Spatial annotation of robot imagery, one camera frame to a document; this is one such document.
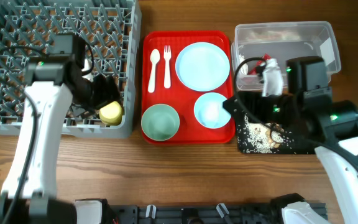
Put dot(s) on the food scraps and rice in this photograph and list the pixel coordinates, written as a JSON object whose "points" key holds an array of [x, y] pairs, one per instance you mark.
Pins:
{"points": [[255, 138]]}

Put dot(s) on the yellow plastic cup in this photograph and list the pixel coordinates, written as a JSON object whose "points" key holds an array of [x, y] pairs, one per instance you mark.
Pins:
{"points": [[111, 114]]}

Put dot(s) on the white plastic spoon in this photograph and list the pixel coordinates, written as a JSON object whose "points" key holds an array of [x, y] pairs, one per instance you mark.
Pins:
{"points": [[154, 58]]}

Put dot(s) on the clear plastic waste bin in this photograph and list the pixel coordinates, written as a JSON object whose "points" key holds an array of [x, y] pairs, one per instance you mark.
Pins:
{"points": [[286, 40]]}

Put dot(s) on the grey dishwasher rack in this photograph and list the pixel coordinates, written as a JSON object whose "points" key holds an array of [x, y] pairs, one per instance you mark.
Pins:
{"points": [[112, 28]]}

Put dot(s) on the red sauce packet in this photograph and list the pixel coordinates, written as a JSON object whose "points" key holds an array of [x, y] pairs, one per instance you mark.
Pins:
{"points": [[255, 70]]}

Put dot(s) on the green bowl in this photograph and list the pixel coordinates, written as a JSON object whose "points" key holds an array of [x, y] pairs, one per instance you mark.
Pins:
{"points": [[160, 122]]}

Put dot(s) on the small light blue bowl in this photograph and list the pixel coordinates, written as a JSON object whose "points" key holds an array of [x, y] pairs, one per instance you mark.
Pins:
{"points": [[209, 111]]}

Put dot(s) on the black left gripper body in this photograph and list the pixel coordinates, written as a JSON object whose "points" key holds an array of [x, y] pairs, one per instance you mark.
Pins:
{"points": [[93, 94]]}

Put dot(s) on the white plastic fork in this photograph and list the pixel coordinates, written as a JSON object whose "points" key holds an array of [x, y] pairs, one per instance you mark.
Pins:
{"points": [[167, 56]]}

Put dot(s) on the black waste tray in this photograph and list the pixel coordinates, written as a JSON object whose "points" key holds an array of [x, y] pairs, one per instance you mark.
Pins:
{"points": [[268, 125]]}

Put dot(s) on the large light blue plate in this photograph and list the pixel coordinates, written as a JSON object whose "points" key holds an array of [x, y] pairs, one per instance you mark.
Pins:
{"points": [[202, 66]]}

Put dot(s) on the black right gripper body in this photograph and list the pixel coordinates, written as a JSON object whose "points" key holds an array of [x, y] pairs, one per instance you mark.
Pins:
{"points": [[274, 109]]}

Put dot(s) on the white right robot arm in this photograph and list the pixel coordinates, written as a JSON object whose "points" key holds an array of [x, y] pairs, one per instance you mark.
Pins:
{"points": [[308, 115]]}

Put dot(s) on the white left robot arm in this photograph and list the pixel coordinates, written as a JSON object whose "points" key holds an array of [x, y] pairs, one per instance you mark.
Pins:
{"points": [[53, 82]]}

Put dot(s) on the red plastic tray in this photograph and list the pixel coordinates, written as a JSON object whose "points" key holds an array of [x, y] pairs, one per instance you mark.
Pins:
{"points": [[179, 97]]}

